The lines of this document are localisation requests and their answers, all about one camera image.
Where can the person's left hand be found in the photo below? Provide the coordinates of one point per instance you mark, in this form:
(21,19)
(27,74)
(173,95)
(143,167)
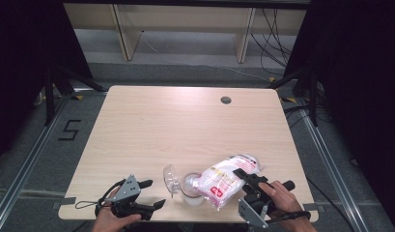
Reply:
(109,222)

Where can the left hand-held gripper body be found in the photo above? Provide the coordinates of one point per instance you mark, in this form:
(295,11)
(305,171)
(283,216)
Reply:
(129,190)

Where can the red and white plastic bag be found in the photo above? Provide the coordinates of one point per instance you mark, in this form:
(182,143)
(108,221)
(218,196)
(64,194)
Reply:
(217,180)

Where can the yellow black tape piece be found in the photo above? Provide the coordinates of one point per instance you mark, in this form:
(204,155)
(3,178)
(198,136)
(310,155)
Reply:
(78,97)
(272,79)
(290,100)

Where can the person's right hand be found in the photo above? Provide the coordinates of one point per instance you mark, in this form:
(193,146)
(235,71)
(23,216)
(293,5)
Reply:
(287,203)

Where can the metal floor rail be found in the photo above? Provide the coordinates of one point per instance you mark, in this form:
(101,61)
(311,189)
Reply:
(27,164)
(330,167)

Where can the light wooden shelf unit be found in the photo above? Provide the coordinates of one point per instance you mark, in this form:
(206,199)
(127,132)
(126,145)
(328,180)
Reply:
(185,19)

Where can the grey round table grommet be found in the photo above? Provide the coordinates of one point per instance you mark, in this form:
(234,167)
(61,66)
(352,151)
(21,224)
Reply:
(225,100)

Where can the black metal stand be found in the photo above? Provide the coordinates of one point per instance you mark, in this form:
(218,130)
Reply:
(50,93)
(312,96)

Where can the black curtain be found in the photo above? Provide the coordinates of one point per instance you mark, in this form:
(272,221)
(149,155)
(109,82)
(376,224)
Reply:
(24,64)
(362,80)

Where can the grey tape strip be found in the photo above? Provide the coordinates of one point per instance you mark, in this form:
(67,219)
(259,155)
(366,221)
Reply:
(68,202)
(312,207)

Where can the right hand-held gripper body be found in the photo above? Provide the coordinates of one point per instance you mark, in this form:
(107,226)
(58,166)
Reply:
(254,206)

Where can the clear glass jar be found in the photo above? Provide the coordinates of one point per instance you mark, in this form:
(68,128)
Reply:
(188,185)

